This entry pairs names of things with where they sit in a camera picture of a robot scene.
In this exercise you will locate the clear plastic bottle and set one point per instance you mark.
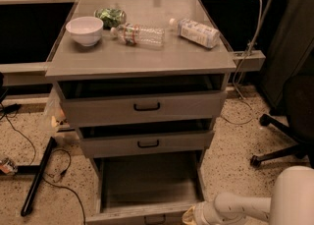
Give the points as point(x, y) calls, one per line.
point(134, 34)

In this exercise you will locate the grey drawer cabinet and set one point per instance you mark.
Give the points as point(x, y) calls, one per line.
point(110, 59)

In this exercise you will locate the grey side rail bracket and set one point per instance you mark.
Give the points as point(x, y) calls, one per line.
point(250, 63)

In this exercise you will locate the black floor bar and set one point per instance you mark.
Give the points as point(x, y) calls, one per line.
point(38, 176)

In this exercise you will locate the grey drawer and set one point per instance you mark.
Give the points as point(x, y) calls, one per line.
point(92, 103)
point(150, 189)
point(146, 138)

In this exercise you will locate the grey top drawer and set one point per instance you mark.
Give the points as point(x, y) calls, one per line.
point(92, 103)

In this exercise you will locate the grey middle drawer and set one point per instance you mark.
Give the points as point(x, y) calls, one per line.
point(146, 138)

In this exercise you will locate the yellow foam-covered gripper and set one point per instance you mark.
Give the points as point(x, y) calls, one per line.
point(205, 211)

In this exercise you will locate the glass bowl with greens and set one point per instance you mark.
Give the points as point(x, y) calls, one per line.
point(110, 17)

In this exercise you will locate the small object on floor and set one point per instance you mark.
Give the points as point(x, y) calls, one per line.
point(7, 166)

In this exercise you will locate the white labelled plastic bottle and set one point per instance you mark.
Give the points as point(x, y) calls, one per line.
point(196, 32)

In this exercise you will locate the grey bottom drawer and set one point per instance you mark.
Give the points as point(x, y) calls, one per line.
point(150, 189)

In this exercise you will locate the black office chair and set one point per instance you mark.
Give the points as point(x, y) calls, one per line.
point(298, 96)

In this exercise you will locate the white bowl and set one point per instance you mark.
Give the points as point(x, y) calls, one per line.
point(85, 31)

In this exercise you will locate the clear plastic bag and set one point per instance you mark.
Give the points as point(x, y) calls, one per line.
point(56, 123)

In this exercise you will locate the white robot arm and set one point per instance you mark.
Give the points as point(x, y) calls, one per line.
point(291, 203)

